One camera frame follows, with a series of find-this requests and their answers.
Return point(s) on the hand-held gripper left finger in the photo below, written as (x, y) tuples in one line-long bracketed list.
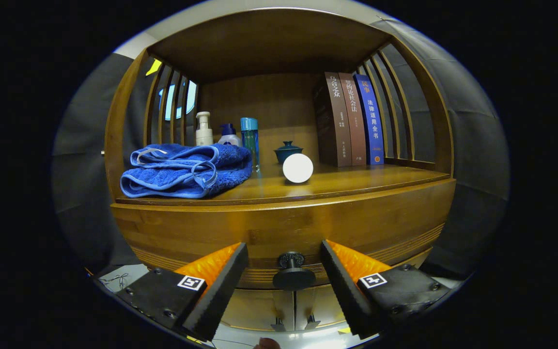
[(221, 291)]

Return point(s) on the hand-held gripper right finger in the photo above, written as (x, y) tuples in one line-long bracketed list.
[(344, 291)]

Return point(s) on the wooden drawer with black knob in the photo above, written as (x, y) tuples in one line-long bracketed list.
[(284, 223)]

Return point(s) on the white and green tube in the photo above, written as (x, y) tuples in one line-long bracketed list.
[(298, 168)]

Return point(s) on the wooden countertop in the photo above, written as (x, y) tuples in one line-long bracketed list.
[(347, 182)]

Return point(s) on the wooden cabinet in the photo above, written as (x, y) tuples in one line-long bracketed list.
[(269, 43)]

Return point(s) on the blue folded towel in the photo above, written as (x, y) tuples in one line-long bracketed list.
[(182, 172)]

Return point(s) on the dark blue lidded teacup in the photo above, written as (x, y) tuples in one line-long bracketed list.
[(286, 151)]

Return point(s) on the white bottle with blue cap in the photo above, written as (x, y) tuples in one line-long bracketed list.
[(229, 138)]

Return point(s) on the clear blue bottle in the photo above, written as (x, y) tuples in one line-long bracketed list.
[(250, 140)]

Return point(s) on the white pump bottle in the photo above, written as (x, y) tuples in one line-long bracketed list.
[(204, 133)]

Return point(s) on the reddish brown book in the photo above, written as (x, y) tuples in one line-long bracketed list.
[(355, 126)]

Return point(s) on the dark brown book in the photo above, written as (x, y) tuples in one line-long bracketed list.
[(332, 126)]

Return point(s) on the blue book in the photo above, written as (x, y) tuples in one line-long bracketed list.
[(372, 121)]

